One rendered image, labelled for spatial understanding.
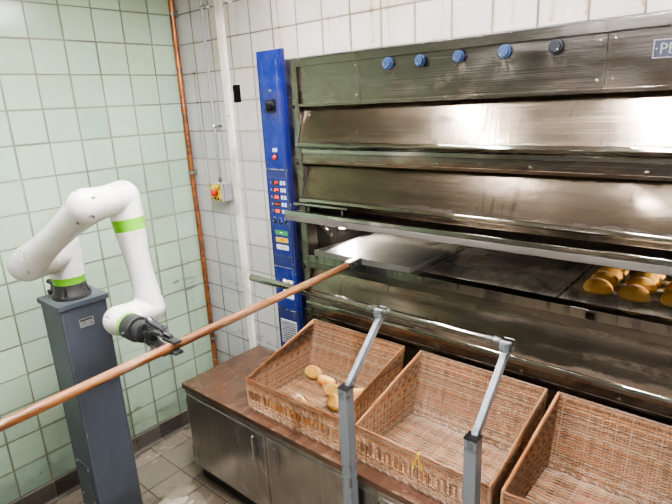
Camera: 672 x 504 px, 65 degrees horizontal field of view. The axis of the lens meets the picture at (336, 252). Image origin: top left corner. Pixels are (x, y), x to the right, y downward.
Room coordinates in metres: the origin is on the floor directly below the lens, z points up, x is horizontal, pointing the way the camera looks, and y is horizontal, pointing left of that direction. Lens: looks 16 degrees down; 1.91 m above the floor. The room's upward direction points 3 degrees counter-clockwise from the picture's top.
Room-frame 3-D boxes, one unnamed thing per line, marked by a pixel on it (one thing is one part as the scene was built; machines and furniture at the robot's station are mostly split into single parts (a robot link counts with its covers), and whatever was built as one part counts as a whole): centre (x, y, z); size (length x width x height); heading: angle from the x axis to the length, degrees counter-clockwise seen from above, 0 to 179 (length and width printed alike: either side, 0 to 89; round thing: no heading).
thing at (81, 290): (2.08, 1.13, 1.23); 0.26 x 0.15 x 0.06; 48
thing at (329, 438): (2.14, 0.08, 0.72); 0.56 x 0.49 x 0.28; 49
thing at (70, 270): (2.03, 1.09, 1.36); 0.16 x 0.13 x 0.19; 158
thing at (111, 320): (1.80, 0.79, 1.18); 0.14 x 0.13 x 0.11; 49
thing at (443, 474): (1.73, -0.39, 0.72); 0.56 x 0.49 x 0.28; 48
